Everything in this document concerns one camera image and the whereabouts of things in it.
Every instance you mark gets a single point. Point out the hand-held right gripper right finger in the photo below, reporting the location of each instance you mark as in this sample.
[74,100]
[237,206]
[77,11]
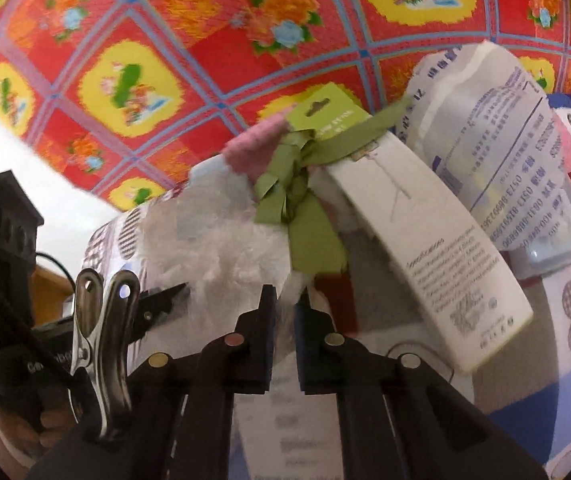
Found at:
[310,355]

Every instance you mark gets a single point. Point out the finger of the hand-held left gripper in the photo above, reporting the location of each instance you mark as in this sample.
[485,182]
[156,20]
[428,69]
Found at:
[158,305]

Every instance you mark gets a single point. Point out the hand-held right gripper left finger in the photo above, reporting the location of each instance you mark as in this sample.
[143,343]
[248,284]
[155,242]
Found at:
[260,350]

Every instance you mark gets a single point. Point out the white cardboard box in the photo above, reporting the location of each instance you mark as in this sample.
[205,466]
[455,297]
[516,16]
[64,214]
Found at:
[285,420]

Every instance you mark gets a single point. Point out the clear plastic bag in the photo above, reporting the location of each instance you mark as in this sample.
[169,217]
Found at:
[215,250]

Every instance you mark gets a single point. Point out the green ribbon bow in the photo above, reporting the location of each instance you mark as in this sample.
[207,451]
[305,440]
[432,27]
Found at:
[315,230]

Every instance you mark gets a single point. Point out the white box with green end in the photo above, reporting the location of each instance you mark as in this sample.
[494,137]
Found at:
[430,260]

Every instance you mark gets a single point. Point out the pink knitted item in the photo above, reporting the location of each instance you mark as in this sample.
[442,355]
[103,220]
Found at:
[255,147]

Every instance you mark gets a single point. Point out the white printed plastic bag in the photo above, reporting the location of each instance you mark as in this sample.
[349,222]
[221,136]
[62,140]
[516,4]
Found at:
[495,150]

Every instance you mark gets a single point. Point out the person's left hand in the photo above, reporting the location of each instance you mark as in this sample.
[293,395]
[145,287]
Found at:
[20,435]

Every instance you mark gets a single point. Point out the wooden corner cabinet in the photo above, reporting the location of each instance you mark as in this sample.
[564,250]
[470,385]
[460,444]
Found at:
[50,290]

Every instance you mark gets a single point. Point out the metal spring clamp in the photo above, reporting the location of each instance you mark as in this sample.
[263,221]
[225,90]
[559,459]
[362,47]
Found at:
[100,350]

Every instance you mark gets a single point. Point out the clear blister pack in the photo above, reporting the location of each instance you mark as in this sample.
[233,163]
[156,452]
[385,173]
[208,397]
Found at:
[550,250]

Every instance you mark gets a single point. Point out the red floral printed cloth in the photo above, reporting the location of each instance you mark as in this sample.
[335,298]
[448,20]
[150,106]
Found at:
[165,35]

